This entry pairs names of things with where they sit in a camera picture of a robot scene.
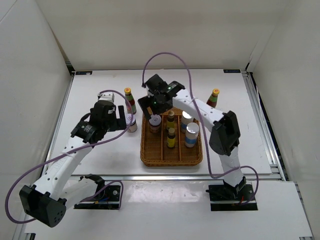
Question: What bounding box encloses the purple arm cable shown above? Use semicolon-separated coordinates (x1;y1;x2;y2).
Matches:
141;51;259;206
4;89;135;224

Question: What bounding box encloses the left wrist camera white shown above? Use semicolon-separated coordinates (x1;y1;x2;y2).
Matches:
97;91;115;103

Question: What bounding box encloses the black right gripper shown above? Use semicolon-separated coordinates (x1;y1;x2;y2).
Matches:
138;93;173;121

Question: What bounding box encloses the aluminium table edge rail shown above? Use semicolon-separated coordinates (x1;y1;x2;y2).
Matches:
69;173;282;181

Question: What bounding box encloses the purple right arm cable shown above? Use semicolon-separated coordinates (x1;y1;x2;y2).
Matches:
141;51;259;206

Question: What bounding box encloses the red sauce bottle yellow cap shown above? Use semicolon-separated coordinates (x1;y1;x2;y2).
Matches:
206;88;220;108

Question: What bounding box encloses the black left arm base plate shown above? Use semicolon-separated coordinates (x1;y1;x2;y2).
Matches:
73;180;124;210

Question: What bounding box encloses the red sauce bottle green label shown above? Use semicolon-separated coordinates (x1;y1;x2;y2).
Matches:
124;87;137;115

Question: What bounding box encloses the brown wicker basket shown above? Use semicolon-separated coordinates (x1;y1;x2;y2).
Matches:
140;107;203;167

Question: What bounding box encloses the white salt shaker metal lid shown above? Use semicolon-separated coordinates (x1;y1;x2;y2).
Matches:
180;111;194;133

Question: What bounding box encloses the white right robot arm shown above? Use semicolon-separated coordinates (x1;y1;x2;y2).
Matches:
138;74;246;200

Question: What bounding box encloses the small yellow bottle wooden cap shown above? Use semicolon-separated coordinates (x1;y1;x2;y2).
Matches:
167;127;176;148

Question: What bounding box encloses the spice jar silver lid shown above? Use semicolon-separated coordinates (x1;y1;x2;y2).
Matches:
125;113;138;133

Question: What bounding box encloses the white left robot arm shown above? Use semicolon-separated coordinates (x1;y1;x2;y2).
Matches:
19;100;127;228

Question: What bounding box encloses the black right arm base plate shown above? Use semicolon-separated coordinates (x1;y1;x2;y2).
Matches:
205;184;258;212

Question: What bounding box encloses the spice jar red label lid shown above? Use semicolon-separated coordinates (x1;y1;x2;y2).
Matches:
149;114;162;134

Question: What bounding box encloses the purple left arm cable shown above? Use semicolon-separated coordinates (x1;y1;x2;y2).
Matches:
4;89;135;224

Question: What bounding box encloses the white shaker blue label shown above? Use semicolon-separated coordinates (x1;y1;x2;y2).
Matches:
184;122;200;148

